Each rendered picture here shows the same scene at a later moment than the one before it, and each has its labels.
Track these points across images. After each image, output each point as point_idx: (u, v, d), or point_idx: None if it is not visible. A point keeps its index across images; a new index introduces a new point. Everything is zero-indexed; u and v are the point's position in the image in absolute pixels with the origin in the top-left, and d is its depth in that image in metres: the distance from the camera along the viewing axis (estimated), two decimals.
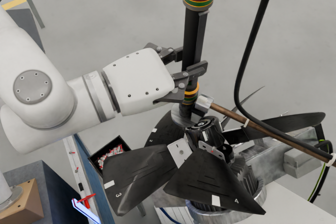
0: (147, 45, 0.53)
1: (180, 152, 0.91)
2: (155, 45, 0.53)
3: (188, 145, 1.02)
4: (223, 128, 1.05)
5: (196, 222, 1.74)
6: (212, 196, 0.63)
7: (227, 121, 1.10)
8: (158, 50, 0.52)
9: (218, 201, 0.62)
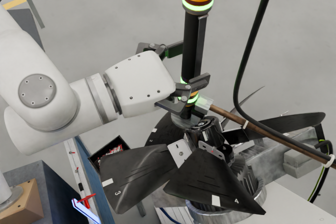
0: (139, 45, 0.54)
1: (180, 152, 0.93)
2: (146, 43, 0.55)
3: (188, 145, 1.02)
4: (223, 128, 1.05)
5: (196, 222, 1.74)
6: (212, 196, 0.63)
7: (227, 121, 1.10)
8: (151, 46, 0.54)
9: (218, 201, 0.62)
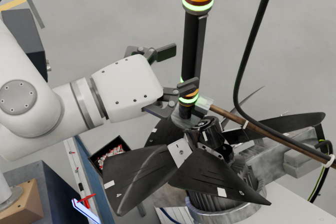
0: (128, 49, 0.54)
1: None
2: (135, 47, 0.54)
3: None
4: (245, 137, 0.91)
5: (196, 222, 1.74)
6: (112, 180, 0.90)
7: None
8: (140, 50, 0.53)
9: (108, 186, 0.89)
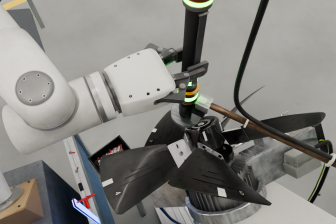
0: (148, 45, 0.54)
1: None
2: (156, 46, 0.54)
3: None
4: (245, 137, 0.91)
5: (196, 222, 1.74)
6: (110, 178, 0.88)
7: None
8: (159, 50, 0.53)
9: (107, 184, 0.87)
